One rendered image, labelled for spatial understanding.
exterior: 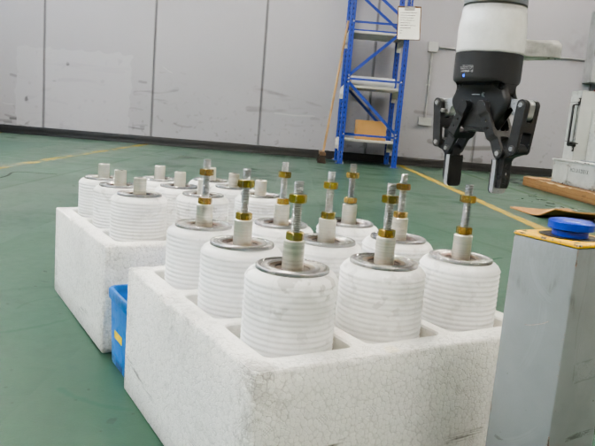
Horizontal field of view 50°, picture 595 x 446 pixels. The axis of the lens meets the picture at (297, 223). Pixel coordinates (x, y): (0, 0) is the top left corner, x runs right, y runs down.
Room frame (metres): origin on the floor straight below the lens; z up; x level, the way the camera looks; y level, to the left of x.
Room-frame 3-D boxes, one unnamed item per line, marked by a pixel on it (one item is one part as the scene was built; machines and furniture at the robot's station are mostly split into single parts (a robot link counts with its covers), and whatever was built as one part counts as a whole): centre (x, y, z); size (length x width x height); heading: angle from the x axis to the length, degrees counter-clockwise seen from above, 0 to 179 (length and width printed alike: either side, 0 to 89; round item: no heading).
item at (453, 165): (0.77, -0.18, 0.36); 0.02 x 0.01 x 0.04; 123
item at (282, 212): (0.89, 0.02, 0.26); 0.02 x 0.02 x 0.03
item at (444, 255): (0.75, -0.20, 0.25); 0.08 x 0.08 x 0.01
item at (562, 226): (0.58, -0.25, 0.32); 0.04 x 0.04 x 0.02
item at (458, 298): (0.75, -0.20, 0.16); 0.10 x 0.10 x 0.18
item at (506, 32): (0.75, -0.22, 0.52); 0.11 x 0.09 x 0.06; 123
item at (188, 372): (0.79, -0.04, 0.09); 0.39 x 0.39 x 0.18; 31
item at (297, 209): (0.63, 0.00, 0.30); 0.01 x 0.01 x 0.08
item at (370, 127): (6.76, -0.69, 0.36); 0.31 x 0.25 x 0.20; 91
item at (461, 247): (0.75, -0.20, 0.26); 0.02 x 0.02 x 0.03
